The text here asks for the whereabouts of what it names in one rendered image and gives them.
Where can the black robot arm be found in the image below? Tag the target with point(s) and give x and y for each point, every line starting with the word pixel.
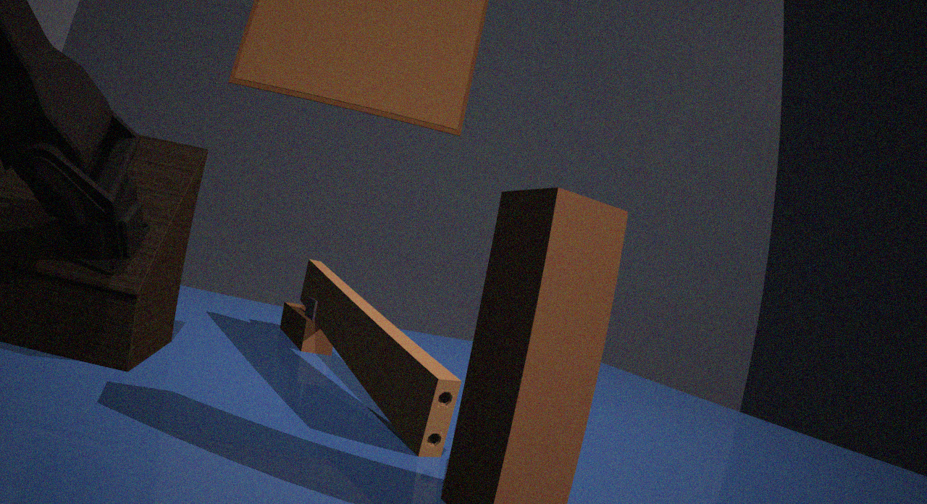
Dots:
pixel 60 136

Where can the long brown wooden rail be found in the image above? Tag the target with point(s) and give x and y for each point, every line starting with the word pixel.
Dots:
pixel 414 391

